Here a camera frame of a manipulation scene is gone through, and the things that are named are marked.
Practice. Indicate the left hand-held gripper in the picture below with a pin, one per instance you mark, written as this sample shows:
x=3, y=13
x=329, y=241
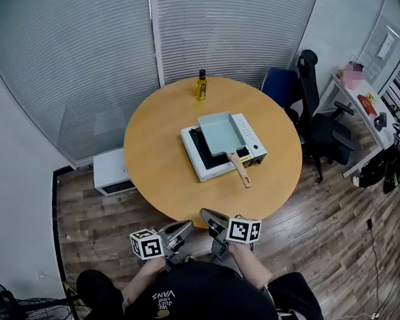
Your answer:
x=148, y=247

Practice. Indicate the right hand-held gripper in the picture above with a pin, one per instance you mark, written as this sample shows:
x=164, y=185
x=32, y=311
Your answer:
x=243, y=230

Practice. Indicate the light blue square pan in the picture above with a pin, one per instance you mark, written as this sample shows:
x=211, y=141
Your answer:
x=219, y=132

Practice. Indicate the person's right forearm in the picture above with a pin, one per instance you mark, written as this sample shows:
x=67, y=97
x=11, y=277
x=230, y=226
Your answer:
x=251, y=264

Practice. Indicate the person's left forearm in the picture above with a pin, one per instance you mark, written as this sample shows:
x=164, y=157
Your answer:
x=143, y=277

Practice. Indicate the person's black shirt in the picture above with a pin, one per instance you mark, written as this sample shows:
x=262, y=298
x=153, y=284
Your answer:
x=212, y=300

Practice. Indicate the white microwave oven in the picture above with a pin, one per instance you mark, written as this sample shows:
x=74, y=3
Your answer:
x=110, y=171

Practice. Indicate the yellow oil bottle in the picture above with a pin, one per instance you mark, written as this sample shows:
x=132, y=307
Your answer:
x=201, y=89

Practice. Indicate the black office chair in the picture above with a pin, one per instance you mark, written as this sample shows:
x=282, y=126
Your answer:
x=328, y=136

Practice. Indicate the blue chair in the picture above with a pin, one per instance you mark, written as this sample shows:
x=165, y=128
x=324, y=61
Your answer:
x=281, y=85

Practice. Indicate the black floor fan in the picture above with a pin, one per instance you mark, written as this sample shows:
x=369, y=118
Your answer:
x=28, y=309

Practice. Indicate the white desk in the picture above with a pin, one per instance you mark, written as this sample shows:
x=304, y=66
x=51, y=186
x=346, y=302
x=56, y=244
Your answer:
x=353, y=100

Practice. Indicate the white power strip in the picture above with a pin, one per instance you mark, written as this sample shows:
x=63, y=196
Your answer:
x=375, y=316

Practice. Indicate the red book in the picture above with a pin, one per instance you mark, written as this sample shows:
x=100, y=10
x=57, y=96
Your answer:
x=368, y=106

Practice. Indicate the small black stand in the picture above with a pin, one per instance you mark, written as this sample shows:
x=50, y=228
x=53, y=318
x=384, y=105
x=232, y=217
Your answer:
x=381, y=119

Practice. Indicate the yellow packet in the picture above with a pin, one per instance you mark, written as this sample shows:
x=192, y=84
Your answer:
x=371, y=97

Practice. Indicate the pink bag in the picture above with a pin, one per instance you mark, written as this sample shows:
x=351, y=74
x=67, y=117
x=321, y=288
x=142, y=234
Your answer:
x=353, y=76

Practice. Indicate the white paper sheet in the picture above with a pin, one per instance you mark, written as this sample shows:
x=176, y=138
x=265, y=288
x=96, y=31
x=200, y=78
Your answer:
x=386, y=45

